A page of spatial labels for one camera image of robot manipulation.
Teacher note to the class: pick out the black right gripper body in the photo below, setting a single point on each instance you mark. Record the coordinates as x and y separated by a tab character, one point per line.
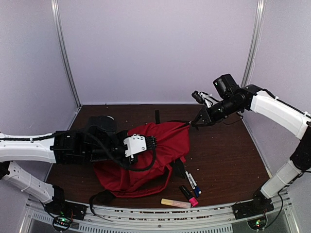
212	118

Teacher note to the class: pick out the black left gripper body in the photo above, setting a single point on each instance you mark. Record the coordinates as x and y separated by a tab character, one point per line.
133	159

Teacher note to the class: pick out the red student backpack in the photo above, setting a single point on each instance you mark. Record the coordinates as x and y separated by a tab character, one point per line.
151	174

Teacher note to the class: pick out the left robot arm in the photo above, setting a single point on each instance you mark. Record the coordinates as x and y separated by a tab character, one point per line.
98	141

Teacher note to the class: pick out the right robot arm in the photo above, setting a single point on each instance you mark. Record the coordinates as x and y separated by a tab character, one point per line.
262	102

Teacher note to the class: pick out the beige highlighter marker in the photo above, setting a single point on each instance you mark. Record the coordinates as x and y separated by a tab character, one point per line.
175	203

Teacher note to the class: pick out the blue capped marker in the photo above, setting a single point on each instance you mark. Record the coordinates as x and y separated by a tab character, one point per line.
197	191

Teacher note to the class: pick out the pink black highlighter marker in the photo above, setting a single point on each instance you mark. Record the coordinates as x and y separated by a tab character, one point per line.
189	196

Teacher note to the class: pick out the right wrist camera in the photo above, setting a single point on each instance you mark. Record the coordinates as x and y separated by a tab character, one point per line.
204	98

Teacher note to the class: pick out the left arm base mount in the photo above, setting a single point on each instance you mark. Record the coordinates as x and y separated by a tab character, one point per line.
67	209

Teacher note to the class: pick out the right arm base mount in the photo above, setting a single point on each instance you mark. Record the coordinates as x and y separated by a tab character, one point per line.
247	209

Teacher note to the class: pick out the right aluminium frame post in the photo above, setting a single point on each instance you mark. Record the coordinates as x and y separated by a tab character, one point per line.
254	45

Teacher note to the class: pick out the aluminium frame post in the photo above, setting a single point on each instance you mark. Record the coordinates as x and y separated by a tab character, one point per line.
254	45
64	54

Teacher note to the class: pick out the front aluminium rail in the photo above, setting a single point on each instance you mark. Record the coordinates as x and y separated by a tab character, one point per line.
220	218

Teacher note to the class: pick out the left aluminium frame post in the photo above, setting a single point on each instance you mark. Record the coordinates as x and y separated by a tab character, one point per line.
64	54

